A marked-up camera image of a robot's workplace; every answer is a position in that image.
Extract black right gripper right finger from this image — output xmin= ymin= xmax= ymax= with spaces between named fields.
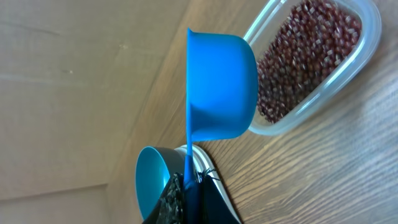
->
xmin=198 ymin=169 xmax=239 ymax=224

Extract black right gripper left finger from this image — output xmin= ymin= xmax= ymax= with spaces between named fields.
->
xmin=142 ymin=173 xmax=184 ymax=224

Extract white digital kitchen scale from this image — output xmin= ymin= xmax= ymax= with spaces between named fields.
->
xmin=175 ymin=144 xmax=243 ymax=224

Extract blue plastic measuring scoop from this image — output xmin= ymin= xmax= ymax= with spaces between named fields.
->
xmin=183 ymin=29 xmax=258 ymax=223

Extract red adzuki beans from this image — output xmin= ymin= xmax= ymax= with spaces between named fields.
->
xmin=257 ymin=0 xmax=362 ymax=123

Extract blue metal bowl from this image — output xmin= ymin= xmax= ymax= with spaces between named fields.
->
xmin=135 ymin=146 xmax=184 ymax=219

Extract clear plastic container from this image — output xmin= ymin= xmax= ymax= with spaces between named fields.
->
xmin=244 ymin=0 xmax=382 ymax=136

